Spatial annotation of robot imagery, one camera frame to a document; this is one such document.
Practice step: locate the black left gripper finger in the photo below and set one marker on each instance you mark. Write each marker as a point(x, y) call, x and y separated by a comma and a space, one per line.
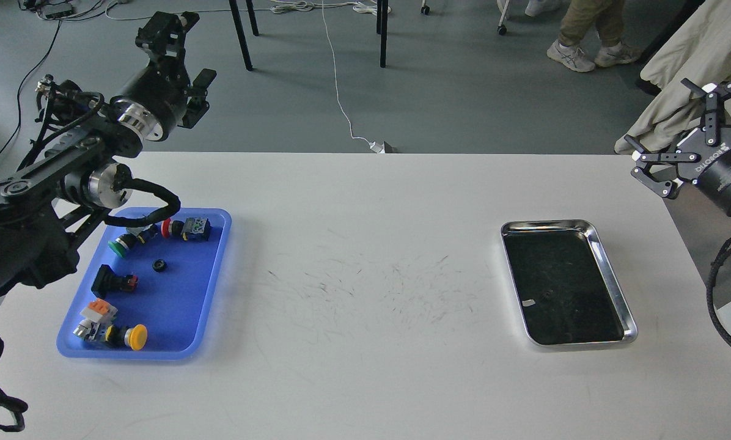
point(196, 94)
point(163, 39)

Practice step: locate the black table leg right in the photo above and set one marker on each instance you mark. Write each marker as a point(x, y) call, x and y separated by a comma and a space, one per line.
point(382, 30)

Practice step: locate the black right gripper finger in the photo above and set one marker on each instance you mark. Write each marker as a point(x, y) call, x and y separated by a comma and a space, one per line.
point(713, 118)
point(663, 160)

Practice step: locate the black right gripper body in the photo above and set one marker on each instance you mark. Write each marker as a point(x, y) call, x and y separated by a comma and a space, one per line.
point(711, 173)

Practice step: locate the black table leg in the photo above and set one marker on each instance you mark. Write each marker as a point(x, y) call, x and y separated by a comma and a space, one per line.
point(382, 30)
point(240, 30)

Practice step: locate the orange white contact block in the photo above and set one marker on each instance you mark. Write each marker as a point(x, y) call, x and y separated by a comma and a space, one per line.
point(97, 323)

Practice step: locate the black selector switch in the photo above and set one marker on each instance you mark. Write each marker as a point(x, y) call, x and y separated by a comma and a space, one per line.
point(107, 281)

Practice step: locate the beige cloth on chair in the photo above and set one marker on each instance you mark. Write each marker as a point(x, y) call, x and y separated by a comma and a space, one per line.
point(700, 51)

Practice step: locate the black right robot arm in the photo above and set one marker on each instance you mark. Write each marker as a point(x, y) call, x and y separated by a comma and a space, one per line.
point(700, 156)

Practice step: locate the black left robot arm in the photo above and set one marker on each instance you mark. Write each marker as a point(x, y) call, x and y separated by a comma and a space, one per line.
point(69, 182)

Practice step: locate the blue plastic tray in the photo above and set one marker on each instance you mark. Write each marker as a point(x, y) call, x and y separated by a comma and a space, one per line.
point(173, 305)

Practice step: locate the white power adapter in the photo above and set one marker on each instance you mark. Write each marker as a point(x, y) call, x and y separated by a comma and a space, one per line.
point(382, 147)

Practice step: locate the yellow push button switch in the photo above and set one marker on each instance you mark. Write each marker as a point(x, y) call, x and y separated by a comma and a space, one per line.
point(132, 337)

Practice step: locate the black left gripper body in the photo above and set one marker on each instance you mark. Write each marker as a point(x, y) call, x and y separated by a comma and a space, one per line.
point(155, 101)

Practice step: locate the green push button switch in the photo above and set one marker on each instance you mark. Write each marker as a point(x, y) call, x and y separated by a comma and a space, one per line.
point(133, 237)

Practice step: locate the silver metal tray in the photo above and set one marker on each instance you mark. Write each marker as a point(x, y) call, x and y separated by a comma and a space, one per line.
point(566, 290)

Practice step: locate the red push button switch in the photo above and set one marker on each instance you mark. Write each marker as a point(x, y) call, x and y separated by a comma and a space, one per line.
point(190, 229)

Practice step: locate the black table leg left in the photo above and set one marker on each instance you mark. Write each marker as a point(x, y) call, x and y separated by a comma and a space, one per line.
point(240, 30)

